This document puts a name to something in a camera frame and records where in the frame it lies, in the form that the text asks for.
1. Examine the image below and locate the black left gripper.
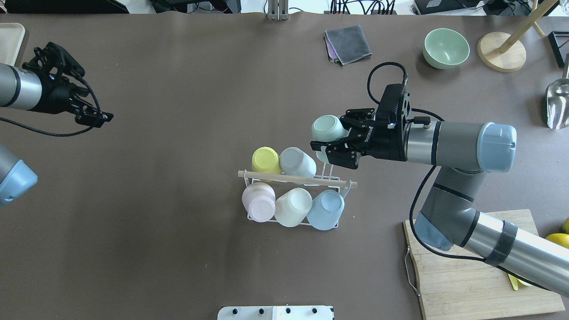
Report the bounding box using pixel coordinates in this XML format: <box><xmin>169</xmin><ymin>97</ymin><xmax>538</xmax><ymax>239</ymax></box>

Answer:
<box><xmin>22</xmin><ymin>42</ymin><xmax>114</xmax><ymax>128</ymax></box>

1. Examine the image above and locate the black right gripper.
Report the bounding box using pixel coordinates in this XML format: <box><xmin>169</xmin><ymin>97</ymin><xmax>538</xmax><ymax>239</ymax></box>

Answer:
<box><xmin>310</xmin><ymin>108</ymin><xmax>407</xmax><ymax>170</ymax></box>

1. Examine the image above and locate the green cup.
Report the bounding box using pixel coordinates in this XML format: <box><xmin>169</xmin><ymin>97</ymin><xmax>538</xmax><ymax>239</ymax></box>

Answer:
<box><xmin>311</xmin><ymin>115</ymin><xmax>347</xmax><ymax>142</ymax></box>

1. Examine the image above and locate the pink cup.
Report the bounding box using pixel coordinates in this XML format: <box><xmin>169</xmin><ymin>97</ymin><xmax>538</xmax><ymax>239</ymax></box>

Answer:
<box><xmin>242</xmin><ymin>182</ymin><xmax>276</xmax><ymax>223</ymax></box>

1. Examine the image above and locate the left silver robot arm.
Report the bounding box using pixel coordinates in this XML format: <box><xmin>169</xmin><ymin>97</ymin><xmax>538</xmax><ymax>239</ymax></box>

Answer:
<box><xmin>1</xmin><ymin>42</ymin><xmax>114</xmax><ymax>208</ymax></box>

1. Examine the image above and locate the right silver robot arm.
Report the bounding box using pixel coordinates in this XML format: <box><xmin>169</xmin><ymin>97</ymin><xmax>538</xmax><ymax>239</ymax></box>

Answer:
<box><xmin>311</xmin><ymin>108</ymin><xmax>568</xmax><ymax>296</ymax></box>

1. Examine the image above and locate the grey cup on rack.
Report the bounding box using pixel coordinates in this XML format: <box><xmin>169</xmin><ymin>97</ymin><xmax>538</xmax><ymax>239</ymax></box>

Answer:
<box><xmin>279</xmin><ymin>147</ymin><xmax>317</xmax><ymax>178</ymax></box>

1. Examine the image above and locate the light blue cup on rack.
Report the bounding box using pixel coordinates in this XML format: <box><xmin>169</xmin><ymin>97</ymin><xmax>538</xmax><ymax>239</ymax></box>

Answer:
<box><xmin>306</xmin><ymin>190</ymin><xmax>344</xmax><ymax>231</ymax></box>

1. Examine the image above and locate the yellow cup on rack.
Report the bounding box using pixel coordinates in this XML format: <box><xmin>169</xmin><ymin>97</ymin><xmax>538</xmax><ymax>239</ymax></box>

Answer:
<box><xmin>252</xmin><ymin>147</ymin><xmax>282</xmax><ymax>175</ymax></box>

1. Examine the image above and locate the white cup on rack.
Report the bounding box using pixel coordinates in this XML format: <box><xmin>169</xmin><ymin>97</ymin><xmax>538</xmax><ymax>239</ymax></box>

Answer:
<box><xmin>275</xmin><ymin>187</ymin><xmax>313</xmax><ymax>228</ymax></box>

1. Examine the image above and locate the white plastic tray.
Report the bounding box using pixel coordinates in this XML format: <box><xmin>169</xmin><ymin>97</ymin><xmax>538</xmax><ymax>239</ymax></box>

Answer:
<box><xmin>0</xmin><ymin>23</ymin><xmax>26</xmax><ymax>66</ymax></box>

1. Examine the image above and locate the grey folded cloth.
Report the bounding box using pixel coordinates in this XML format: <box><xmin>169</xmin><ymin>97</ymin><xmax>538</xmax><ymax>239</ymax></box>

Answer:
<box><xmin>325</xmin><ymin>24</ymin><xmax>373</xmax><ymax>65</ymax></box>

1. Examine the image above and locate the green bowl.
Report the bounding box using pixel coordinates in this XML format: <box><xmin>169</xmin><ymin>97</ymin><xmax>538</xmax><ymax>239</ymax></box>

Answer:
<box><xmin>422</xmin><ymin>28</ymin><xmax>471</xmax><ymax>70</ymax></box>

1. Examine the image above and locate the wooden mug tree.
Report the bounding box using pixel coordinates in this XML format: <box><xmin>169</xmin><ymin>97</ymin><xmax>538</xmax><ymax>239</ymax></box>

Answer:
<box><xmin>476</xmin><ymin>0</ymin><xmax>557</xmax><ymax>73</ymax></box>

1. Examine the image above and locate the wooden cutting board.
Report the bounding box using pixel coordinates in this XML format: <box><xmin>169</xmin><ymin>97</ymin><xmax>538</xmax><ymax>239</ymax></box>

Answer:
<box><xmin>404</xmin><ymin>220</ymin><xmax>565</xmax><ymax>320</ymax></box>

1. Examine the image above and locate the metal scoop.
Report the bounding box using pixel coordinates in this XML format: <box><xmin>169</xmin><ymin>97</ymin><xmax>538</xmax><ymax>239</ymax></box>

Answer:
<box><xmin>546</xmin><ymin>55</ymin><xmax>569</xmax><ymax>130</ymax></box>

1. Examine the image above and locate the yellow plastic knife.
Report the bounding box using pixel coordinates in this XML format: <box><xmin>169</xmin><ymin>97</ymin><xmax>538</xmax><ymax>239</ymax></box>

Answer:
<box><xmin>507</xmin><ymin>273</ymin><xmax>519</xmax><ymax>290</ymax></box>

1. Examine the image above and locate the black glass rack tray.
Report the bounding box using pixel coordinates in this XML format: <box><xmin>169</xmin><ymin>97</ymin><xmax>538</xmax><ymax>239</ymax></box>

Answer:
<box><xmin>547</xmin><ymin>31</ymin><xmax>569</xmax><ymax>68</ymax></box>

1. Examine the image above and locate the yellow lemon lower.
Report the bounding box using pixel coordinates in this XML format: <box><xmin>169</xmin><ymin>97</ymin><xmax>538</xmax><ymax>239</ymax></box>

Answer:
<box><xmin>561</xmin><ymin>217</ymin><xmax>569</xmax><ymax>234</ymax></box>

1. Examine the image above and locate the yellow lemon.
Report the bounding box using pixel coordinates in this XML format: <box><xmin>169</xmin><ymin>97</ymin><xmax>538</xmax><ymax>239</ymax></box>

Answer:
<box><xmin>546</xmin><ymin>233</ymin><xmax>569</xmax><ymax>248</ymax></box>
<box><xmin>561</xmin><ymin>217</ymin><xmax>569</xmax><ymax>234</ymax></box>

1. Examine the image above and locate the yellow lemon upper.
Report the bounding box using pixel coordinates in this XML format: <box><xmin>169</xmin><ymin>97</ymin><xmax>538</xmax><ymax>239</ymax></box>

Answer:
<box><xmin>546</xmin><ymin>233</ymin><xmax>569</xmax><ymax>248</ymax></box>

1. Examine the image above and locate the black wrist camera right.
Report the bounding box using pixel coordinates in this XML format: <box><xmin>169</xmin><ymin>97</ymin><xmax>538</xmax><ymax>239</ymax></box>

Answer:
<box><xmin>375</xmin><ymin>84</ymin><xmax>409</xmax><ymax>129</ymax></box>

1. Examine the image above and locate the white wire cup rack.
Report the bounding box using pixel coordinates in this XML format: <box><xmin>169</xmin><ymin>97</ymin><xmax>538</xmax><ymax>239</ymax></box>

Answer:
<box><xmin>238</xmin><ymin>170</ymin><xmax>358</xmax><ymax>230</ymax></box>

